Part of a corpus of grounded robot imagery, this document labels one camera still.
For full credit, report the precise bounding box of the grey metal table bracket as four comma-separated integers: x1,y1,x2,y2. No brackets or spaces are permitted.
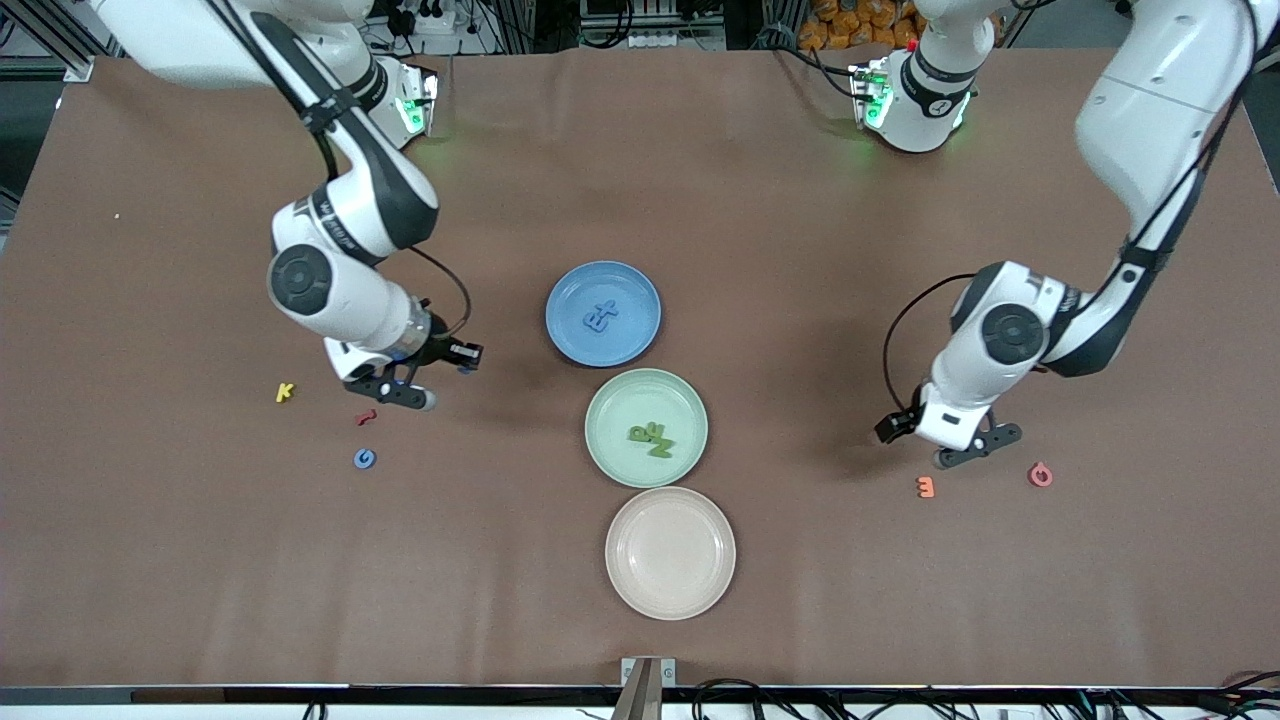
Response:
612,655,678,720

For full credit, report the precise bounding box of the beige plate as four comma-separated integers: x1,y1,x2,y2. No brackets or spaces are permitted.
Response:
604,486,738,622

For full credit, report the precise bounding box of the black table edge rail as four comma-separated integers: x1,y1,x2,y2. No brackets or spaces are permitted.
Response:
0,684,1280,720

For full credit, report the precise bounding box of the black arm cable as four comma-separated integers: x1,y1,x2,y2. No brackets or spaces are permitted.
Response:
205,0,472,336
883,0,1280,416

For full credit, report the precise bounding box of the metal equipment rack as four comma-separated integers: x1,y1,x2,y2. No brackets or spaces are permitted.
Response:
578,0,728,51

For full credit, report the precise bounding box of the green-lit base box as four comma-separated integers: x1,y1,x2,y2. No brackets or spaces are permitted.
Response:
395,62,441,138
848,62,894,129

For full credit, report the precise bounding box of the green plate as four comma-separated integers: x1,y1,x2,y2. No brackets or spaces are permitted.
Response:
584,368,710,490

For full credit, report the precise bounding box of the green-lit left base box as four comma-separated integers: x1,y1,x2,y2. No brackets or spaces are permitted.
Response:
848,62,894,129

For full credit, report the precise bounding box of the green-lit right base box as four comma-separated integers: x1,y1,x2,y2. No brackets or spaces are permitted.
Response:
395,62,441,138

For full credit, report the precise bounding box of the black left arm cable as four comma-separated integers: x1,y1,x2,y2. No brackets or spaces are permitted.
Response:
883,0,1280,416

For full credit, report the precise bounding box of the black cable bundle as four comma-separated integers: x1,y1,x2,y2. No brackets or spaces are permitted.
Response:
690,672,1280,720

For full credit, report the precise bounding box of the aluminium frame profile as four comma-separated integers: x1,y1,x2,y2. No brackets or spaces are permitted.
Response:
0,0,121,81
1240,60,1280,191

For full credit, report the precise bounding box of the blue plate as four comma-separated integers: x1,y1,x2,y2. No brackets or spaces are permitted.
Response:
545,261,663,369

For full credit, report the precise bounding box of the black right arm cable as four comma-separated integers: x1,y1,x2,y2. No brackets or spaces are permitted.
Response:
205,0,472,336

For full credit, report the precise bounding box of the bag of oranges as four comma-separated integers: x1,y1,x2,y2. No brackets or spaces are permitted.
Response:
798,0,926,51

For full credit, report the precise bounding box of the brown table cover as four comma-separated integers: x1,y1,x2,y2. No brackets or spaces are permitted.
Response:
0,45,1280,691

